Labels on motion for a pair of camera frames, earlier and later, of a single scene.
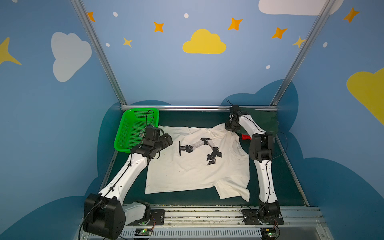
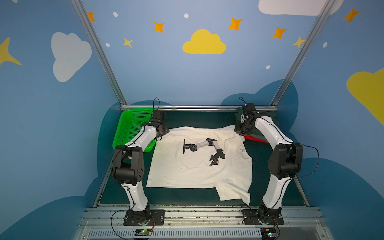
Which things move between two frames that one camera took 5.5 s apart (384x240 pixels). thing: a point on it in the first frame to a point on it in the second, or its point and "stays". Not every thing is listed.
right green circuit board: (268, 232) stays
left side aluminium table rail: (109, 169) stays
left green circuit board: (143, 232) stays
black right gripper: (229, 125) to (217, 154)
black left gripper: (166, 140) to (185, 146)
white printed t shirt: (200, 157) stays
